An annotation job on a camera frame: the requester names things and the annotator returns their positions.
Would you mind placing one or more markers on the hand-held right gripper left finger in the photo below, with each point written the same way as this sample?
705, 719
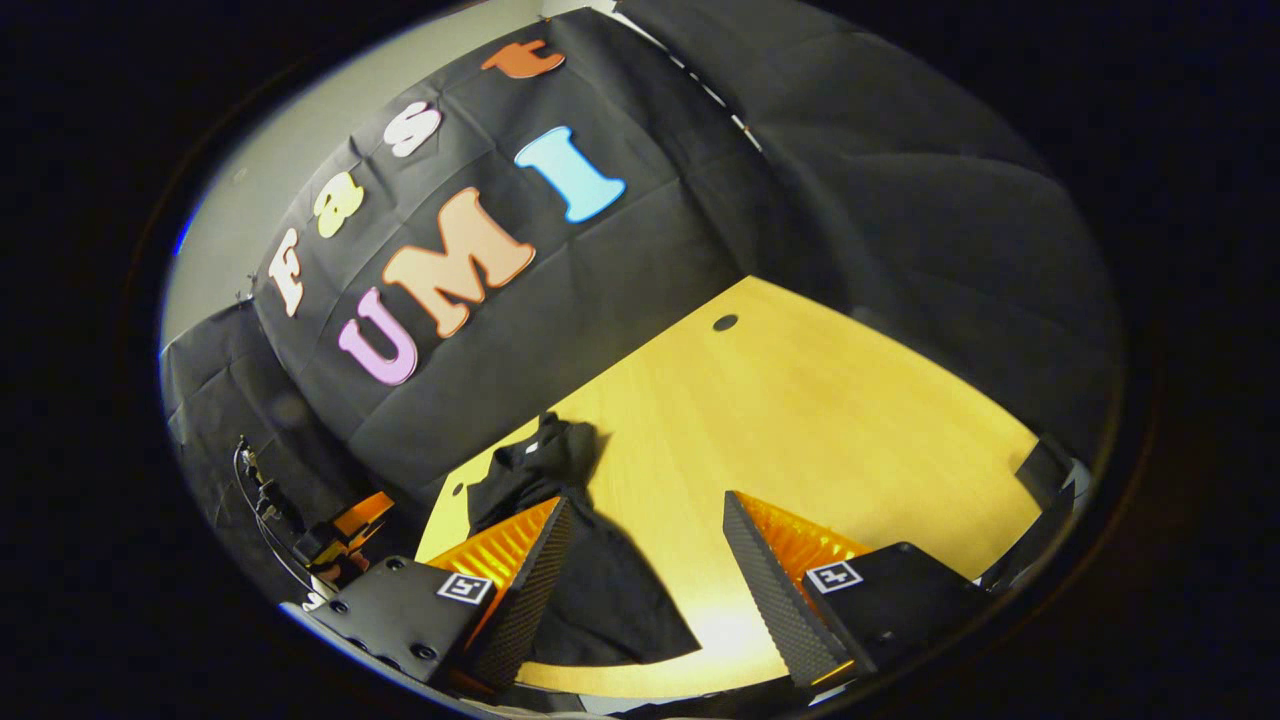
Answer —
530, 590

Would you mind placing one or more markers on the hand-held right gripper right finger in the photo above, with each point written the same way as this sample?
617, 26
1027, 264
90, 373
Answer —
775, 600

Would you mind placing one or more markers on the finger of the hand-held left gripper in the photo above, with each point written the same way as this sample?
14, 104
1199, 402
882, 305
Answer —
362, 513

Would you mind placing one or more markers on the black button shirt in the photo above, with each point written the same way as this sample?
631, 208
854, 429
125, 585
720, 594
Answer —
610, 600

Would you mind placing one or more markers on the black backdrop cloth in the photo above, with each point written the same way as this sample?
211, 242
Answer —
620, 250

